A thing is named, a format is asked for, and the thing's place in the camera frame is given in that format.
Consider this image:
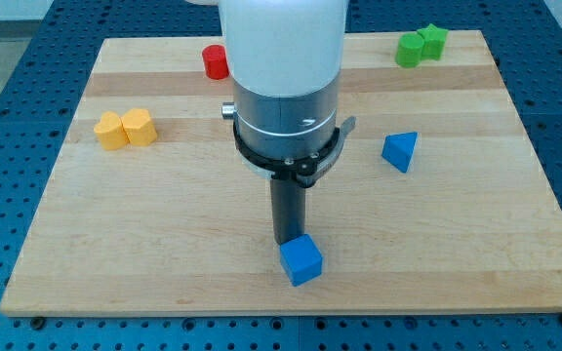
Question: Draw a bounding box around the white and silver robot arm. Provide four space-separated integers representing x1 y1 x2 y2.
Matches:
208 0 354 188

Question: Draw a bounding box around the blue triangle block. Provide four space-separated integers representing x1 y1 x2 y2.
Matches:
381 132 419 173

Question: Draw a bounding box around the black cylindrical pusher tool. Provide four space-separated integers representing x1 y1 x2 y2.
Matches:
270 179 305 245

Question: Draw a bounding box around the blue cube block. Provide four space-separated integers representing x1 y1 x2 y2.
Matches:
279 234 323 287

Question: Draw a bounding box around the red cylinder block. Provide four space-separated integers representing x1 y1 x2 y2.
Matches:
201 44 229 80

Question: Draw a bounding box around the yellow hexagon block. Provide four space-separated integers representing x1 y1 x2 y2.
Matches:
121 108 158 146

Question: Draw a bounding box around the wooden board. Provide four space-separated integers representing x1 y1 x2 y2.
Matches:
0 30 562 317

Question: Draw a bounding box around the yellow heart block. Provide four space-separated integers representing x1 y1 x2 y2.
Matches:
93 111 129 151

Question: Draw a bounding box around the green cylinder block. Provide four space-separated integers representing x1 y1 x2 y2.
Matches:
395 33 424 68

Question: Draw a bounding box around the green star block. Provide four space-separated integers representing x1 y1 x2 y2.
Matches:
417 23 449 60

